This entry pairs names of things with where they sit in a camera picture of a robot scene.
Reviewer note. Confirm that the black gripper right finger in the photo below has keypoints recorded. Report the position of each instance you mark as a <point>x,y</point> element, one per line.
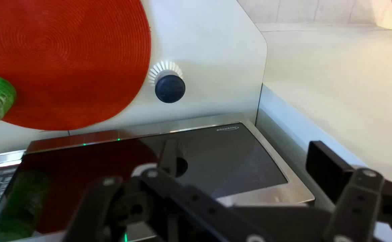
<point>358,201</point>

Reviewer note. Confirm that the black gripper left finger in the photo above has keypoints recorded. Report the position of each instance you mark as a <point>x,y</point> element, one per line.
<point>116,205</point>

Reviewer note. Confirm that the white bristle brush blue knob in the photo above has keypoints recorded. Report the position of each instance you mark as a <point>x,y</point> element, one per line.
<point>170,88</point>

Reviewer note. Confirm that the stainless steel microwave oven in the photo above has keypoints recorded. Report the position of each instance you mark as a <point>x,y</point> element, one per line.
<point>232,161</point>

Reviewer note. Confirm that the large round red placemat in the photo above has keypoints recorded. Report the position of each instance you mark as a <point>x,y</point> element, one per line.
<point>71,57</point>

